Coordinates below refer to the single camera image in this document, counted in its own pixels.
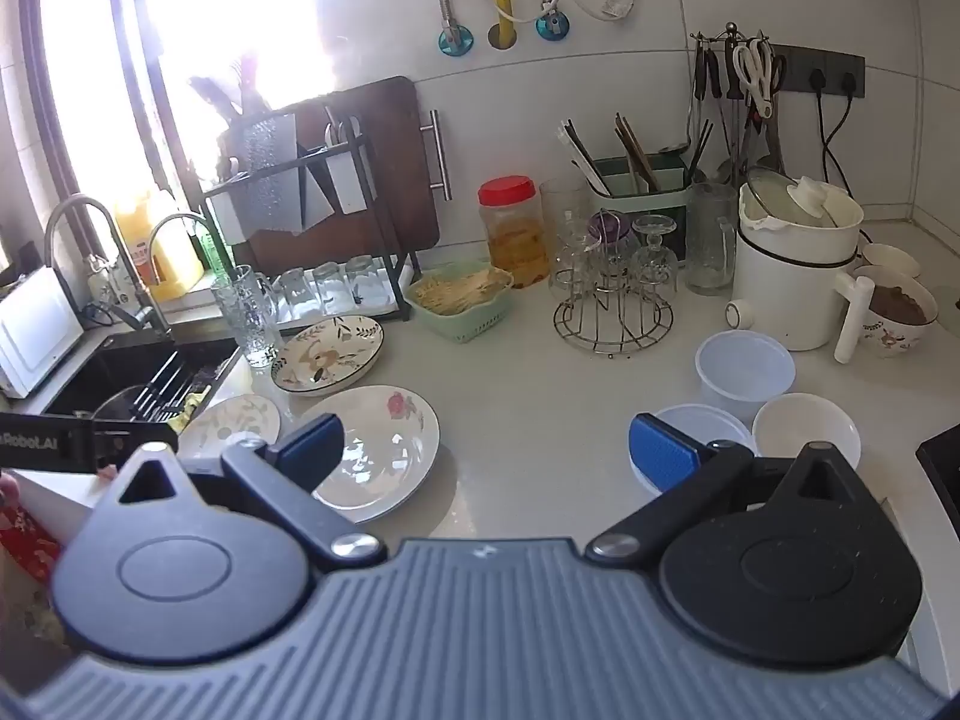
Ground window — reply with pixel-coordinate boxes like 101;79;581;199
19;0;327;200

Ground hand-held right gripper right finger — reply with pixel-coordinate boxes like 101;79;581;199
585;411;875;567

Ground brown wooden cutting board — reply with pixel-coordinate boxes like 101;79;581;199
247;76;454;272

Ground black kitchen sink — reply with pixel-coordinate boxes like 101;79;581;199
41;336;246;422

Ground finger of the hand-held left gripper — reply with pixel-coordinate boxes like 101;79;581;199
94;420;179;460

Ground small white bowl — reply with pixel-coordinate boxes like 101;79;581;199
860;241;923;280

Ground purple glass cup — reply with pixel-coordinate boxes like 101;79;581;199
588;211;640;257

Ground yellow detergent bottle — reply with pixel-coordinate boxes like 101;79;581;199
115;187;205;302

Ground clear textured cutting board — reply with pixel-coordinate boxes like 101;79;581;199
238;112;302;232

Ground red-lidded plastic jar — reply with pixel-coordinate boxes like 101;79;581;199
478;175;550;290

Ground small clear glass tumbler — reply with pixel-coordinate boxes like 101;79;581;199
312;261;353;317
345;255;398;313
276;267;316;322

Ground dark wall socket strip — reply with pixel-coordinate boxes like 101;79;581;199
771;44;866;99

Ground black power cables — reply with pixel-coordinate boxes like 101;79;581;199
808;72;860;200

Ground green detergent bottle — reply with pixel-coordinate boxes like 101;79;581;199
190;221;235;276

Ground clear glass pitcher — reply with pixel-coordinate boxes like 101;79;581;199
685;181;740;296

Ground stemmed glass goblet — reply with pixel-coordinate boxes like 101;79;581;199
632;214;680;295
551;210;602;299

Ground knives in block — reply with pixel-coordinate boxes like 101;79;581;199
187;52;272;132

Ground black stove top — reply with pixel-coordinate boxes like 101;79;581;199
916;424;960;535

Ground short steel faucet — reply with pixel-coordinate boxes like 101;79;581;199
145;211;227;295

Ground red patterned fabric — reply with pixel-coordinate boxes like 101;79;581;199
0;501;62;587

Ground tall patterned drinking glass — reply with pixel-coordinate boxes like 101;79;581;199
211;265;281;369

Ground white countertop appliance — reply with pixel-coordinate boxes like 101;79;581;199
0;265;86;400

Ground white-handled scissors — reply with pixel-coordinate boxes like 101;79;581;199
733;37;778;119

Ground white plate with pink flower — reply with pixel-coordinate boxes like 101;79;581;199
310;385;442;525

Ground floral bowl with brown food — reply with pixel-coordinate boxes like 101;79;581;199
853;264;939;359

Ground small pale leaf-pattern plate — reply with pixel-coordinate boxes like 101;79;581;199
178;394;283;467

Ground deep plate with dark leaves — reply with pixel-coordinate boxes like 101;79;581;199
270;315;386;397

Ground tall steel faucet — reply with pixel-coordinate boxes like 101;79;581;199
43;194;175;340

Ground plain white ceramic bowl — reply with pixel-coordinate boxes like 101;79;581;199
751;392;863;478

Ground yellow sponge cloth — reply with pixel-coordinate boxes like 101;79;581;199
160;384;209;422

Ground shallow translucent plastic bowl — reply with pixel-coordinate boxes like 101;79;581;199
630;403;754;497

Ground white electric cooking pot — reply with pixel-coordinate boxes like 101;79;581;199
724;168;876;365

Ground green basket of dry noodles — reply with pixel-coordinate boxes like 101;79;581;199
404;261;515;344

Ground tall translucent plastic container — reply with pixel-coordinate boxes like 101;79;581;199
695;329;797;427

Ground steel pot in sink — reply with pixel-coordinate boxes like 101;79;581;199
88;382;155;422

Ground black sink drain rack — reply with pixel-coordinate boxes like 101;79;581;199
126;355;197;419

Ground black dish rack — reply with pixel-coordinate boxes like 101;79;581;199
201;111;422;323

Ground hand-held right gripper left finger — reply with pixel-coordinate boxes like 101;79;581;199
97;414;387;571

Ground hanging kitchen utensils rack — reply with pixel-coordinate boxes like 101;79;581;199
689;25;790;188

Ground tall plain clear glass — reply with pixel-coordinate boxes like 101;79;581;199
539;178;594;301

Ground round wire glass stand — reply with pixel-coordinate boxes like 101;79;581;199
553;286;674;358

